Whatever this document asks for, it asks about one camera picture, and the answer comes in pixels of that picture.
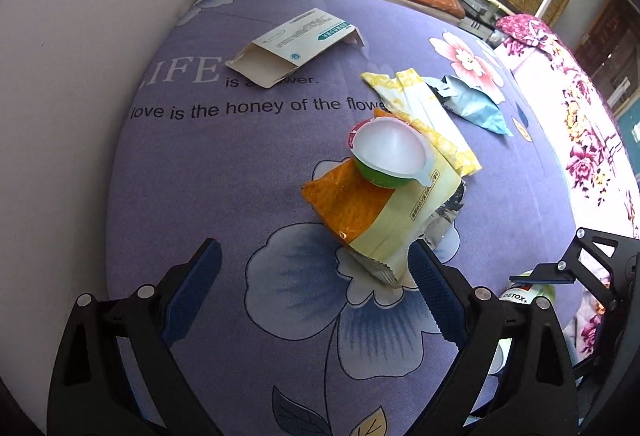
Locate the yellow orange snack bag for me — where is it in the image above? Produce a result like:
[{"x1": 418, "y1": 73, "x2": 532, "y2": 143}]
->
[{"x1": 300, "y1": 158, "x2": 468, "y2": 288}]

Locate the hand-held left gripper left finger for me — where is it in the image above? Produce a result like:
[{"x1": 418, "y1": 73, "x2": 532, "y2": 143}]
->
[{"x1": 47, "y1": 238, "x2": 224, "y2": 436}]

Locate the green white supplement bottle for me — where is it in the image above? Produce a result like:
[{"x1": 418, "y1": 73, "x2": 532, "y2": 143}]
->
[{"x1": 500, "y1": 270, "x2": 557, "y2": 313}]

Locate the purple floral tablecloth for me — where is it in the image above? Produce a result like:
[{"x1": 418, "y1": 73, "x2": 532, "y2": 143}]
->
[{"x1": 104, "y1": 0, "x2": 582, "y2": 436}]

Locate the white medicine box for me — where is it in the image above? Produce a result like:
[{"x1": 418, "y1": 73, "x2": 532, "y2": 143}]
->
[{"x1": 224, "y1": 7, "x2": 367, "y2": 90}]

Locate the pink floral blanket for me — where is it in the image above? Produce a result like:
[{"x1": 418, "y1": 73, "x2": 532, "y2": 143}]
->
[{"x1": 492, "y1": 13, "x2": 640, "y2": 369}]

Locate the dark wooden cabinet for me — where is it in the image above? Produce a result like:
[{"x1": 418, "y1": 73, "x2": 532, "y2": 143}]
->
[{"x1": 574, "y1": 0, "x2": 640, "y2": 118}]

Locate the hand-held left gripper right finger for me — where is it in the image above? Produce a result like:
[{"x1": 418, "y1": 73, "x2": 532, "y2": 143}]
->
[{"x1": 407, "y1": 240, "x2": 582, "y2": 436}]

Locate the light blue wrapper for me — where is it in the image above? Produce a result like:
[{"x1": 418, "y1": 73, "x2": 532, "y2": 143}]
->
[{"x1": 425, "y1": 74, "x2": 515, "y2": 137}]

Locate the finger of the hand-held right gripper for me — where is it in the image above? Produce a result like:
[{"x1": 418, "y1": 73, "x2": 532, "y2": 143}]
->
[{"x1": 509, "y1": 226, "x2": 640, "y2": 313}]

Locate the green white jelly cup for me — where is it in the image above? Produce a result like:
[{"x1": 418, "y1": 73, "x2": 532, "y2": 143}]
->
[{"x1": 346, "y1": 113, "x2": 436, "y2": 189}]

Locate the black stereo appliance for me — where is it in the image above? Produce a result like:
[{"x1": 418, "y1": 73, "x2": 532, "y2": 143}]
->
[{"x1": 457, "y1": 0, "x2": 512, "y2": 43}]

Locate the yellow patterned wrapper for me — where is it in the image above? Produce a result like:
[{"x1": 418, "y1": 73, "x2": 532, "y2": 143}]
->
[{"x1": 360, "y1": 68, "x2": 481, "y2": 180}]

